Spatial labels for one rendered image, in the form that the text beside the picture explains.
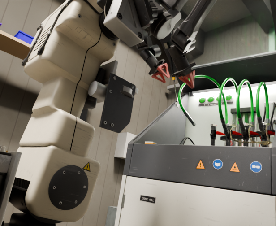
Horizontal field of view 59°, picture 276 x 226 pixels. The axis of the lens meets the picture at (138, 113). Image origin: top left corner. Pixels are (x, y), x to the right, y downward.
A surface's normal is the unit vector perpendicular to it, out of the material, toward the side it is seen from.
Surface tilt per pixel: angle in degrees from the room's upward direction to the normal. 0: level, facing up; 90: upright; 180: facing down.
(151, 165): 90
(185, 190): 90
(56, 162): 90
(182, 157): 90
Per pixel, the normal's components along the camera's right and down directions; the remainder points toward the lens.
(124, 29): -0.25, 0.90
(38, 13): 0.70, -0.11
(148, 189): -0.59, -0.31
